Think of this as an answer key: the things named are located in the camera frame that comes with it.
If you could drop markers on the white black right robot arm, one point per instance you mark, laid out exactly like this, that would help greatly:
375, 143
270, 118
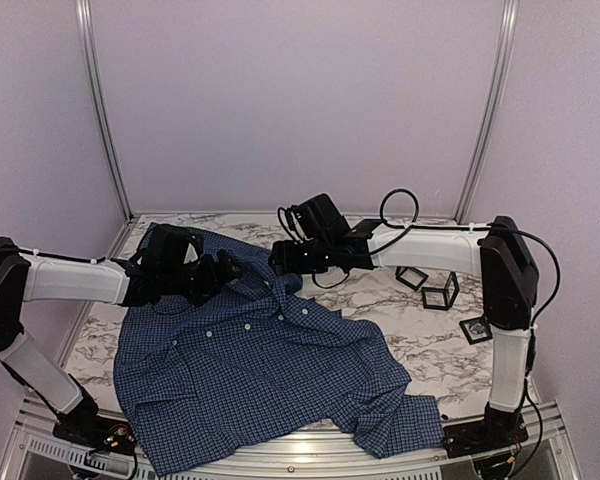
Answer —
496, 252

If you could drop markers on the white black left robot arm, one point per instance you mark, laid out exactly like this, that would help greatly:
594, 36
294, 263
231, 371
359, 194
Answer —
33, 283

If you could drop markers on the black frame stand near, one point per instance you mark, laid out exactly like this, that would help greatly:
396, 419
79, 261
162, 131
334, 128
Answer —
471, 338

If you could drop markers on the blue checked shirt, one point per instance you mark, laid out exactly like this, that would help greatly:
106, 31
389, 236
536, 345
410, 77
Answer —
257, 362

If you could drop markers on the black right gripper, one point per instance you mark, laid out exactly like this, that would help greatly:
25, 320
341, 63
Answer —
284, 263

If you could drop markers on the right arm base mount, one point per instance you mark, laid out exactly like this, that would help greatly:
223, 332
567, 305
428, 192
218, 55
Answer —
497, 429

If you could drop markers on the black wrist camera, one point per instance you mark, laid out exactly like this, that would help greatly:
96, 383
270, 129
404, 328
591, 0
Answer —
317, 219
169, 247

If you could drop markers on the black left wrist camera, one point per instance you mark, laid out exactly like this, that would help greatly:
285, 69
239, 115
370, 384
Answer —
169, 247

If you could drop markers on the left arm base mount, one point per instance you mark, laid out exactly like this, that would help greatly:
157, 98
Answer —
85, 426

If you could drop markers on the black frame stand middle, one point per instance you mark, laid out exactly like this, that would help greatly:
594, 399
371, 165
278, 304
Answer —
441, 298

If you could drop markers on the black frame stand far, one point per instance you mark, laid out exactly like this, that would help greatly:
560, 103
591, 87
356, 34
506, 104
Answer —
411, 277

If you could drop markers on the black frame stand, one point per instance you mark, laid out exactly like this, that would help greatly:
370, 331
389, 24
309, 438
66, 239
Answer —
441, 298
471, 338
411, 277

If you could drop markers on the white blue round brooch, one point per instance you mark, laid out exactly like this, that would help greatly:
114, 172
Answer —
478, 329

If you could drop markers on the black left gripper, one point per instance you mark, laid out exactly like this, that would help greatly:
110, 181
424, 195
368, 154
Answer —
212, 275

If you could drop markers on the aluminium front rail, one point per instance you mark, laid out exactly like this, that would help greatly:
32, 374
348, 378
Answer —
324, 453

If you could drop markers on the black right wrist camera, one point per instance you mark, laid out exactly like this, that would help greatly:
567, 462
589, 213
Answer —
317, 219

